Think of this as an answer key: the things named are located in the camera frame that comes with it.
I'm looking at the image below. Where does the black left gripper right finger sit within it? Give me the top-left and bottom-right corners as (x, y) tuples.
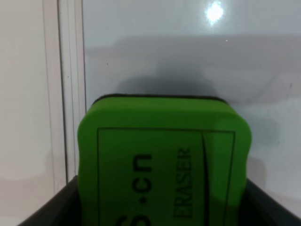
(243, 179), (301, 226)

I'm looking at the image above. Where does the aluminium framed whiteboard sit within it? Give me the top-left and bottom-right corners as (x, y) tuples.
(43, 0), (301, 216)

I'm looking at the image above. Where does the green whiteboard eraser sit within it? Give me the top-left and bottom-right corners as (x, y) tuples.
(78, 96), (252, 226)

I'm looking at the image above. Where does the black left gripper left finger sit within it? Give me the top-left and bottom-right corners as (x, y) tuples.
(19, 176), (81, 226)

